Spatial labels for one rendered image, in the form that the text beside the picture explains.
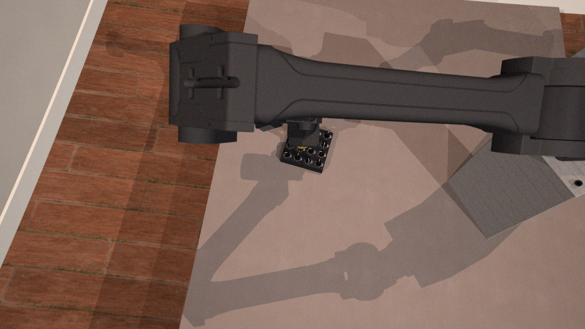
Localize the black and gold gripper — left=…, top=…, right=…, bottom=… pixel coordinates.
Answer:
left=288, top=123, right=319, bottom=149

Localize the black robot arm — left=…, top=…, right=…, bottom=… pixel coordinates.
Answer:
left=169, top=24, right=585, bottom=161

